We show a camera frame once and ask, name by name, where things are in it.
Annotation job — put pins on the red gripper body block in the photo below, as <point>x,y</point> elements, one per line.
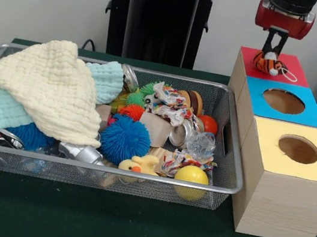
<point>284,22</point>

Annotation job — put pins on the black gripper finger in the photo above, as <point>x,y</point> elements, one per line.
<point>268,41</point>
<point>282,45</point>

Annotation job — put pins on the orange striped tiger plush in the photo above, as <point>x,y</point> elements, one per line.
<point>266,63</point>

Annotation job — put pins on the cream muslin cloth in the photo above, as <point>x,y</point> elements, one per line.
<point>48,88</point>

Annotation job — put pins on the mint green cloth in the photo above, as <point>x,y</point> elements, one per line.
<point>7,111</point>

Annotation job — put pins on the wooden three-hole sorting box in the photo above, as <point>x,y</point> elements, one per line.
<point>283,206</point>

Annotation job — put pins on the shallow clear mesh bin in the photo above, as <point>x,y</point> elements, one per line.
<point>75,177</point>

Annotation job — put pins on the brown striped burger toy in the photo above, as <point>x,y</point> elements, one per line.
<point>193,100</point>

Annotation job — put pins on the red-orange ball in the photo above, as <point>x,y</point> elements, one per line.
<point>208,124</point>

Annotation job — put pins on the yellow ball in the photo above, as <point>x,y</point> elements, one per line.
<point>192,177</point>

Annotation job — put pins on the yellow duck plush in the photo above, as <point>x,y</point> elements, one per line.
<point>136,166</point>

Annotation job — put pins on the silver plastic toy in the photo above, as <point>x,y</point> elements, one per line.
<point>85,153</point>

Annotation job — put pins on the dark green tablecloth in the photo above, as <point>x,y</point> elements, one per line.
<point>127,229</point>

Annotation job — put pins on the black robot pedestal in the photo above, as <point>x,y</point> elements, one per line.
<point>163,19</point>

